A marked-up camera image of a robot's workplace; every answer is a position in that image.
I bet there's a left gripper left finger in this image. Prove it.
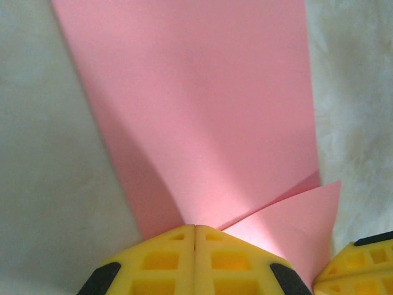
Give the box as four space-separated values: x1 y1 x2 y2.
76 225 196 295

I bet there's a pink paper sheet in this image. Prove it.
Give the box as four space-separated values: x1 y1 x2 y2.
50 0 342 282

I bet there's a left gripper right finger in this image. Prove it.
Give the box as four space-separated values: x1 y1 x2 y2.
195 225 313 295

